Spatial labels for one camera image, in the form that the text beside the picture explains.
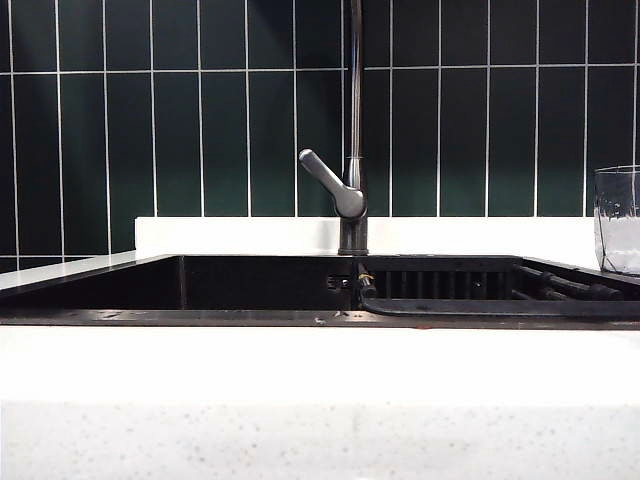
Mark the clear plastic mug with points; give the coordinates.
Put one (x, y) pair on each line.
(620, 235)

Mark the dark metal kitchen faucet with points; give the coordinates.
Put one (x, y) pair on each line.
(354, 235)

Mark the black kitchen sink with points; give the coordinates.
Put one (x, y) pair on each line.
(250, 285)

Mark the black sink drain rack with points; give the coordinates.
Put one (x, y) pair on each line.
(450, 306)

